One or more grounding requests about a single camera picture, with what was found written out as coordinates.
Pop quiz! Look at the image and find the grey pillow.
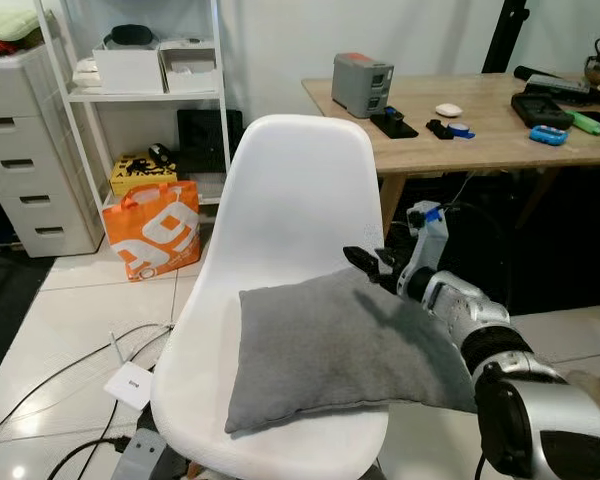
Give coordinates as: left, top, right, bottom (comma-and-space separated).
225, 267, 478, 434

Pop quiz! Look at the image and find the white plastic chair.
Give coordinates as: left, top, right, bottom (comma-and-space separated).
150, 113, 426, 480

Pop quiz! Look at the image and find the black flat stand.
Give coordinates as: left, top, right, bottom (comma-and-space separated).
370, 105, 419, 139

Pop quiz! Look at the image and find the wooden desk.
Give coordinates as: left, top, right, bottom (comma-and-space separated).
302, 72, 600, 233

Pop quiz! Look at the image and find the black and blue gadget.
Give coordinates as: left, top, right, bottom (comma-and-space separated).
426, 119, 476, 141

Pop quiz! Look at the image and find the grey box device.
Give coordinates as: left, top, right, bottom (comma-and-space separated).
331, 52, 395, 119

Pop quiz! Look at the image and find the black box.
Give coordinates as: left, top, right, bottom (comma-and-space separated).
176, 108, 244, 177

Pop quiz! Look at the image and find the blue oval case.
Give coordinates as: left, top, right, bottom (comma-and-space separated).
529, 125, 569, 147

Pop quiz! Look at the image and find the orange shopping bag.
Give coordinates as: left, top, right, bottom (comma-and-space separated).
101, 180, 203, 283

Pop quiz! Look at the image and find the black zip case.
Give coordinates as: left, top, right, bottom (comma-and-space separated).
510, 92, 576, 129

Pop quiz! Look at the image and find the yellow box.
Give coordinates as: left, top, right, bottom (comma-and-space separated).
110, 152, 179, 197

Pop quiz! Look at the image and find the green marker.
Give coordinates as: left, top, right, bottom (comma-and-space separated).
565, 110, 600, 136

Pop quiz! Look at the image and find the long black device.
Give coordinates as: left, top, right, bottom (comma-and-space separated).
513, 65, 593, 101

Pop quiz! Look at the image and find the white box with lid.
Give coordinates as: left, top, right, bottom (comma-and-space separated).
160, 40, 221, 94

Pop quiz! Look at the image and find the white router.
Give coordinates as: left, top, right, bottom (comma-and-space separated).
103, 333, 156, 411

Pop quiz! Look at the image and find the black pole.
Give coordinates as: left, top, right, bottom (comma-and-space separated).
480, 0, 531, 74

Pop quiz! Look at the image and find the white metal shelf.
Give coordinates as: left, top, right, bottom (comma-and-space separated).
33, 0, 233, 213

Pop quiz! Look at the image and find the plain white box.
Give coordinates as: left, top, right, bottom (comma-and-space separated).
92, 45, 166, 96

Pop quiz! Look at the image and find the black headset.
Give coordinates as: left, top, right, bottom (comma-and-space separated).
107, 24, 157, 47

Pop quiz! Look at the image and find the stack of white items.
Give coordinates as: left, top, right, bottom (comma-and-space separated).
72, 58, 101, 91

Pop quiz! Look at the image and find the white drawer cabinet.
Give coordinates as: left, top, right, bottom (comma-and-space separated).
0, 42, 103, 259

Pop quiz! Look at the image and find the black floor mat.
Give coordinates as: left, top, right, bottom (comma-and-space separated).
0, 248, 56, 383

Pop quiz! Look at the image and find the green folded towel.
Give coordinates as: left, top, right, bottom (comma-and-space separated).
0, 10, 43, 43

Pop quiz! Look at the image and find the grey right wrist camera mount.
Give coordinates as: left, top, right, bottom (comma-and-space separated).
398, 200, 451, 299

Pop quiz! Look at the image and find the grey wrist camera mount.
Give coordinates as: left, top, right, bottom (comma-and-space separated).
110, 430, 181, 480
398, 200, 451, 299

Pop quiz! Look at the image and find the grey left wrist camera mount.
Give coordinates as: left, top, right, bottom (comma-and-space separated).
110, 430, 181, 480

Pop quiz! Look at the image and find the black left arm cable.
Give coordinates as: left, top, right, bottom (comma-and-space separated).
42, 433, 131, 480

